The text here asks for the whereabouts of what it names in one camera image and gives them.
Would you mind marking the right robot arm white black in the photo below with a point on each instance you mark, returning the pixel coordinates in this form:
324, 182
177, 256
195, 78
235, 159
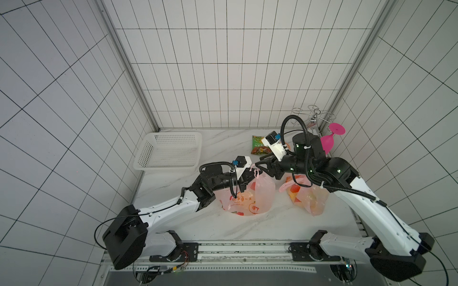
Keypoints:
396, 250

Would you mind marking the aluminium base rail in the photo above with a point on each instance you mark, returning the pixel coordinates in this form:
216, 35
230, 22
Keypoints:
252, 255

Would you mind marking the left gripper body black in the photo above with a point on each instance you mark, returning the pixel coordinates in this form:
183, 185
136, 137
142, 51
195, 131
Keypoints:
229, 180

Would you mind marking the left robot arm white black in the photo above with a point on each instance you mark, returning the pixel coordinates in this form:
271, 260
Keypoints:
136, 233

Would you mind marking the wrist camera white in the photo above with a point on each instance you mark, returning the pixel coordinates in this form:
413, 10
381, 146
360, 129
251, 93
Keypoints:
241, 163
273, 142

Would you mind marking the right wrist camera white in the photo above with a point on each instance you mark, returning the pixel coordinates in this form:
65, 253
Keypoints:
273, 142

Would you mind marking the white plastic basket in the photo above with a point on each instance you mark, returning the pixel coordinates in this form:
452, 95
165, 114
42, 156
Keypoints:
169, 151

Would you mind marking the green snack packet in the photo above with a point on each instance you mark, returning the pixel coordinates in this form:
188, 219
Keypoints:
258, 148

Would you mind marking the chrome wire glass rack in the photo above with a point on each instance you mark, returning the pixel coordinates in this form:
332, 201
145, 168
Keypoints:
314, 117

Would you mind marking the yellow banana bunch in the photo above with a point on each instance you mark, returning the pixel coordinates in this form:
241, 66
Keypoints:
245, 208
296, 194

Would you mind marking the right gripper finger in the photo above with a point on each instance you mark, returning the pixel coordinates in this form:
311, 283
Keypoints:
267, 167
267, 158

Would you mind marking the pink plastic bag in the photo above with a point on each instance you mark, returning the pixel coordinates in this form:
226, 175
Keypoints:
263, 194
315, 198

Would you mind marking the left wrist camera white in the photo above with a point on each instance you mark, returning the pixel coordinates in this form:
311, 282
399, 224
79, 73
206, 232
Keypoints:
241, 163

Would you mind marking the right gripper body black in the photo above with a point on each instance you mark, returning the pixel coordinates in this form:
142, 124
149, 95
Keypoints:
273, 162

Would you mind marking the magenta plastic wine glass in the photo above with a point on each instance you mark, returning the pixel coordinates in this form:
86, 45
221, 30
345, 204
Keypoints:
328, 140

